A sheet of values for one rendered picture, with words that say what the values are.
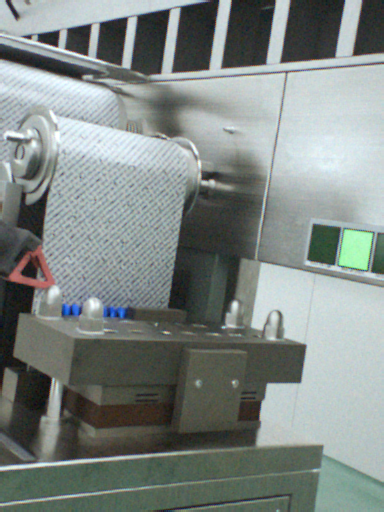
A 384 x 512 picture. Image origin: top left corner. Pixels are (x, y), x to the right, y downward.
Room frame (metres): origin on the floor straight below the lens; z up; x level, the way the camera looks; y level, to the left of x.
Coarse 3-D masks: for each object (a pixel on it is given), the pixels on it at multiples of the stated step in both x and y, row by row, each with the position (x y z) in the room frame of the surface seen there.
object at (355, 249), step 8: (344, 232) 1.11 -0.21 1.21; (352, 232) 1.10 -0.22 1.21; (360, 232) 1.09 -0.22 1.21; (344, 240) 1.11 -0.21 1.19; (352, 240) 1.10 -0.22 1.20; (360, 240) 1.09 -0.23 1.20; (368, 240) 1.08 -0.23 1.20; (344, 248) 1.11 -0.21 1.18; (352, 248) 1.10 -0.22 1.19; (360, 248) 1.09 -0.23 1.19; (368, 248) 1.08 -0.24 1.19; (344, 256) 1.11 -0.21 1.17; (352, 256) 1.10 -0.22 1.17; (360, 256) 1.09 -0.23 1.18; (368, 256) 1.08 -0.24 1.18; (344, 264) 1.11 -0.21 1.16; (352, 264) 1.10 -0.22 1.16; (360, 264) 1.09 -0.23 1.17
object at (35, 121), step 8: (32, 120) 1.19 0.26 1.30; (40, 120) 1.17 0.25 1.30; (32, 128) 1.19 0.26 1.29; (40, 128) 1.17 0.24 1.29; (48, 128) 1.15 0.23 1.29; (48, 136) 1.15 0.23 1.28; (48, 144) 1.14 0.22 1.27; (48, 152) 1.14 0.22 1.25; (184, 152) 1.31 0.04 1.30; (48, 160) 1.14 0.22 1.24; (40, 168) 1.15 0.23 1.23; (40, 176) 1.15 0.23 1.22; (192, 176) 1.30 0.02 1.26; (24, 184) 1.19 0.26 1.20; (32, 184) 1.17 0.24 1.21; (40, 184) 1.16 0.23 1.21; (24, 192) 1.19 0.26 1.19; (48, 192) 1.18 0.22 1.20; (184, 200) 1.30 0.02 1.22
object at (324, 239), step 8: (320, 232) 1.15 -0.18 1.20; (328, 232) 1.14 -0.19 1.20; (336, 232) 1.13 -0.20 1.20; (312, 240) 1.16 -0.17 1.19; (320, 240) 1.15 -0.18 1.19; (328, 240) 1.14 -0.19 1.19; (336, 240) 1.12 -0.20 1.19; (312, 248) 1.16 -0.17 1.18; (320, 248) 1.15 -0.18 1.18; (328, 248) 1.13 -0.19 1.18; (312, 256) 1.16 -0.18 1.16; (320, 256) 1.15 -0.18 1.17; (328, 256) 1.13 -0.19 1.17
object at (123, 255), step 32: (64, 224) 1.16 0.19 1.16; (96, 224) 1.19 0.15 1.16; (128, 224) 1.22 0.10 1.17; (160, 224) 1.26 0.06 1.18; (64, 256) 1.16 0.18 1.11; (96, 256) 1.19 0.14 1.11; (128, 256) 1.23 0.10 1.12; (160, 256) 1.26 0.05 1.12; (64, 288) 1.17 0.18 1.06; (96, 288) 1.20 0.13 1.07; (128, 288) 1.23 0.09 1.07; (160, 288) 1.27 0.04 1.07
